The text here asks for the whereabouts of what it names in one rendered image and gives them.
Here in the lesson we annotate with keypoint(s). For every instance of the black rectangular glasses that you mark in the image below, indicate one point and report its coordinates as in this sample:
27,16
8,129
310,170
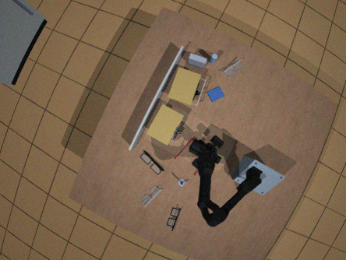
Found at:
155,166

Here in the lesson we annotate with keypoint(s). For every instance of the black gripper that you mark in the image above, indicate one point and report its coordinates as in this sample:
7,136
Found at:
216,141

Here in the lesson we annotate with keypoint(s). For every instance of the light blue cylinder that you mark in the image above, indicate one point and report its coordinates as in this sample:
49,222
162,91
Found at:
213,58

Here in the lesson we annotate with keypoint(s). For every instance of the light grey flat panel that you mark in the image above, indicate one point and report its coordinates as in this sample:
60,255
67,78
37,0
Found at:
157,96

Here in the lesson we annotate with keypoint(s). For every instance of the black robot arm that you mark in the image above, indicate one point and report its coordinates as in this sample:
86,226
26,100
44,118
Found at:
209,158

